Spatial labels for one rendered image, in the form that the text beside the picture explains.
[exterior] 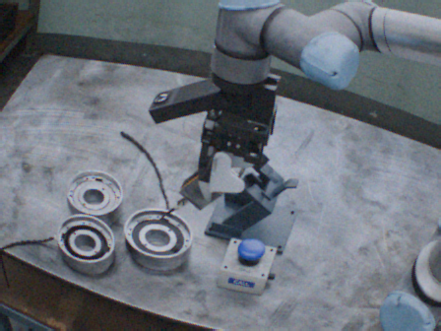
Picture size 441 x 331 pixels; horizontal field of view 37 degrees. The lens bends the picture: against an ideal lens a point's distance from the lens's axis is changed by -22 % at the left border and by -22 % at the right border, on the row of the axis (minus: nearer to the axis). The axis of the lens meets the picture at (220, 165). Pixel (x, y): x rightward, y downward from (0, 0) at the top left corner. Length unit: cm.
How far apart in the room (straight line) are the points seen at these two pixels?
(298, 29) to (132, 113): 64
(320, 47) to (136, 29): 211
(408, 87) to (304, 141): 143
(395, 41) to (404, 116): 198
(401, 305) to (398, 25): 39
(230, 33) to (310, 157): 53
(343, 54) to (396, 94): 199
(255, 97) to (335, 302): 37
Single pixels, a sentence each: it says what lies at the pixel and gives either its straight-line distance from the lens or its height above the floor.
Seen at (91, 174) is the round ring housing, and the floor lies 83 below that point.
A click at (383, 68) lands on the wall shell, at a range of 280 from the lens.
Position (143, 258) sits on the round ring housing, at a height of 83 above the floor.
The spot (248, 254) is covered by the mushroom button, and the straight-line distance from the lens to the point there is 114.
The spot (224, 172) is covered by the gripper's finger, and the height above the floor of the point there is 98.
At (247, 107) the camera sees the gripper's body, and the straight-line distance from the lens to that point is 104.
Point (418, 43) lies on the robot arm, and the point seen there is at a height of 129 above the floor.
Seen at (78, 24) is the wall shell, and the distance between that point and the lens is 304.
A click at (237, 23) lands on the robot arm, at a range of 93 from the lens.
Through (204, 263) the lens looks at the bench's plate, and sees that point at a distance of 122.
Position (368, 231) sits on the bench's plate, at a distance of 132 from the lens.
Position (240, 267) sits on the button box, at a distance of 116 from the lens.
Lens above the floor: 170
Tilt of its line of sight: 41 degrees down
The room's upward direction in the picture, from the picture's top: 8 degrees clockwise
